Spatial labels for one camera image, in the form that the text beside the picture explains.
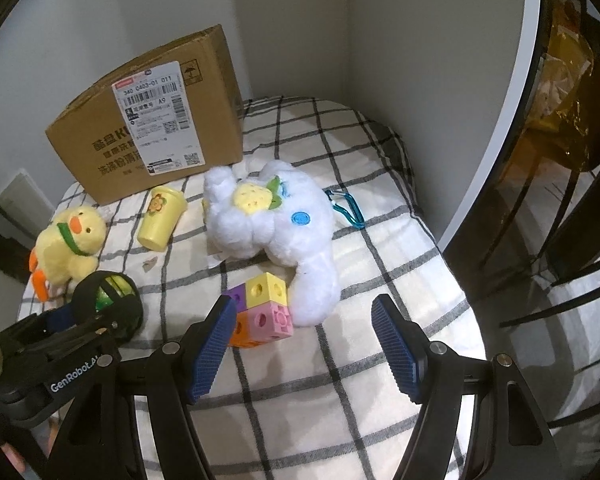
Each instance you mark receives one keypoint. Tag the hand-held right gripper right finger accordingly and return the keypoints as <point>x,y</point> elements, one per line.
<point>397,352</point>

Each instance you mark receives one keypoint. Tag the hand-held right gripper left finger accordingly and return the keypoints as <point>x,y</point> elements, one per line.
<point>207,355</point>

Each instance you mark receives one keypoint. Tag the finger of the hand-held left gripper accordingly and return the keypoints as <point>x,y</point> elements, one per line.
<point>130,322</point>
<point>60,320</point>

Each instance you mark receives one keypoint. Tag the green yellow toy ball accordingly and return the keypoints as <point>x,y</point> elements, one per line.
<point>111,292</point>

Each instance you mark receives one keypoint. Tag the multicolour cube block toy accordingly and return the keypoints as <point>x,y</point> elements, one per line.
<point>265,310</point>

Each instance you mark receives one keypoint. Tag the yellow duck plush toy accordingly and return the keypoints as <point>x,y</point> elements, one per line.
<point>77,237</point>

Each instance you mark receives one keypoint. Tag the yellow plastic toy cup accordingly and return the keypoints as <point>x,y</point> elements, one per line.
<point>161,220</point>

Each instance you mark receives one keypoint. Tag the white plush toy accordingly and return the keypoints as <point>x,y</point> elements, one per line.
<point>270,225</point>

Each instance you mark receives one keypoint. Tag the blue carabiner clip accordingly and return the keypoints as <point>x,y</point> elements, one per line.
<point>347,207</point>

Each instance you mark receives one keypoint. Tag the brown cardboard box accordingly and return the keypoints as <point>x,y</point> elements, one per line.
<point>145,125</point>

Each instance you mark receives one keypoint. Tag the small paper scrap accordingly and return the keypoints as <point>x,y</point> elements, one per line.
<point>151,263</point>

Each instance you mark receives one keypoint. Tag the white black checkered blanket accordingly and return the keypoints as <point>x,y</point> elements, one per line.
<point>330,410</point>

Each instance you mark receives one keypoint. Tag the white flat panel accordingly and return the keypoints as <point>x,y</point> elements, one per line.
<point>25,205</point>

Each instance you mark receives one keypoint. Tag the black metal chair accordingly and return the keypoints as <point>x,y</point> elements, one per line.
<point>592,200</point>

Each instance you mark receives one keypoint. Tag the yellow plastic bag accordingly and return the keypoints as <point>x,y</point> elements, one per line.
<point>570,85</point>

